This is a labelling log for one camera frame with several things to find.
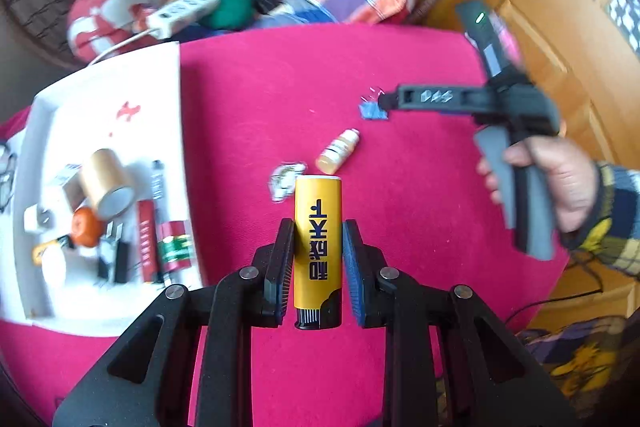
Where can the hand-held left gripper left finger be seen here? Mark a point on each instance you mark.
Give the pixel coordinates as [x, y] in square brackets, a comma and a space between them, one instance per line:
[280, 267]

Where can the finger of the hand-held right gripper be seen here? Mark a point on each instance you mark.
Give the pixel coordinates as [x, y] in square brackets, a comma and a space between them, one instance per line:
[435, 98]

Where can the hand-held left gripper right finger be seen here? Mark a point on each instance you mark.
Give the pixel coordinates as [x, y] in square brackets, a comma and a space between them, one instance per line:
[350, 267]

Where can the yellow lighter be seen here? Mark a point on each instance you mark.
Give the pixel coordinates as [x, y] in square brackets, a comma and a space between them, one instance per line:
[317, 232]

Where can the blue binder clip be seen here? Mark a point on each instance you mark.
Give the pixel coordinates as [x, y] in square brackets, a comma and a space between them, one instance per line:
[371, 111]

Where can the red green small pack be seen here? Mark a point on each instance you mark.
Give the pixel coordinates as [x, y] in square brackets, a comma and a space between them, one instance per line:
[175, 247]

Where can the red slim box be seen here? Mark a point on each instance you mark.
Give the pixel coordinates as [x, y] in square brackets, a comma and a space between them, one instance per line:
[148, 242]

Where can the black silver pen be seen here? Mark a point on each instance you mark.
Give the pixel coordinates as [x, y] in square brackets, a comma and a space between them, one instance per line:
[157, 187]

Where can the black rectangular object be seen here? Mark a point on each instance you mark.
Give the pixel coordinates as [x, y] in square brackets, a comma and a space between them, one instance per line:
[121, 262]

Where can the small orange fruit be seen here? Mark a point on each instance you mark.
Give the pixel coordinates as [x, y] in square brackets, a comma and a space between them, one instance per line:
[87, 227]

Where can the brown paper cup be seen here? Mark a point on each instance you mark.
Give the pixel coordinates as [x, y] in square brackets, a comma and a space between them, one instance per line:
[102, 177]

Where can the white plastic bottle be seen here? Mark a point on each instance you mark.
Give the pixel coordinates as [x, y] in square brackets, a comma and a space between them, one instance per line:
[54, 267]

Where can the small yellow black object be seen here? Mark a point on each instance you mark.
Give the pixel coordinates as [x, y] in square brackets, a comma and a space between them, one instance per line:
[42, 252]

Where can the white cardboard tray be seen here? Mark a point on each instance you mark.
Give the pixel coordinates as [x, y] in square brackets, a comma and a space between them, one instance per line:
[100, 107]

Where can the white charger plug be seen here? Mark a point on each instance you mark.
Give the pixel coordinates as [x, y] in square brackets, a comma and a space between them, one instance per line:
[35, 219]

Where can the person's right forearm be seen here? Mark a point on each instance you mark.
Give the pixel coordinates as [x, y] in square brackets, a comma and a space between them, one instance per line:
[615, 217]

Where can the person's right hand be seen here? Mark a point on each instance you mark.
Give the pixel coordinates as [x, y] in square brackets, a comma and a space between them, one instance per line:
[565, 177]

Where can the white crumpled wrapper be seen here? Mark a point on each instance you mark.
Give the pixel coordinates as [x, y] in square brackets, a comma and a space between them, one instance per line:
[285, 179]

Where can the small dropper bottle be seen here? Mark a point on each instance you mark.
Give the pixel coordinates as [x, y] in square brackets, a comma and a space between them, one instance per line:
[335, 154]

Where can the pink tablecloth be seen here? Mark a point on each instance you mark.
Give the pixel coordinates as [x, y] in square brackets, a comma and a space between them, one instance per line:
[250, 107]

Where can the person's plaid clothing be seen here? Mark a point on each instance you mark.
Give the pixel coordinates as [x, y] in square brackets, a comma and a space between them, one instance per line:
[590, 357]

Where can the white power strip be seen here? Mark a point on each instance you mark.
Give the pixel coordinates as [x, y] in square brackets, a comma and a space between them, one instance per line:
[182, 9]

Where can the rounded red white cushion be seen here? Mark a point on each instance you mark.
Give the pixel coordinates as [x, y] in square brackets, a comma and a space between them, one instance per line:
[100, 17]

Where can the grey frame glasses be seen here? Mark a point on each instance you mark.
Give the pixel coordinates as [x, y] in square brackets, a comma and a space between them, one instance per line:
[6, 184]

